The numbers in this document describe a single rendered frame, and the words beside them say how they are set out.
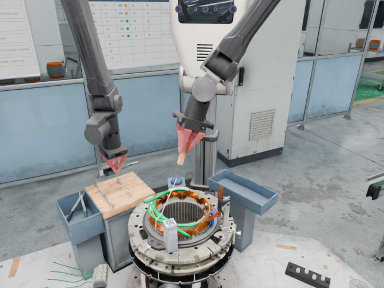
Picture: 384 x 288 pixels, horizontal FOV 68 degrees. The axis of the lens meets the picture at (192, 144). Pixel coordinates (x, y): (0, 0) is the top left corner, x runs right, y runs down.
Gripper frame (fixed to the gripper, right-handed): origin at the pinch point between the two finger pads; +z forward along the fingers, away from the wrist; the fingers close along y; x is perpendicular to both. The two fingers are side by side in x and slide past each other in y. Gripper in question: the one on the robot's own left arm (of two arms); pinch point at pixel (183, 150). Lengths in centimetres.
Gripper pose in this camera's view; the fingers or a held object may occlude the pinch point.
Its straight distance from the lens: 76.9
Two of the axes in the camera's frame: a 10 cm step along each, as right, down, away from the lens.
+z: -3.0, 9.3, 2.1
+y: 8.8, 1.8, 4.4
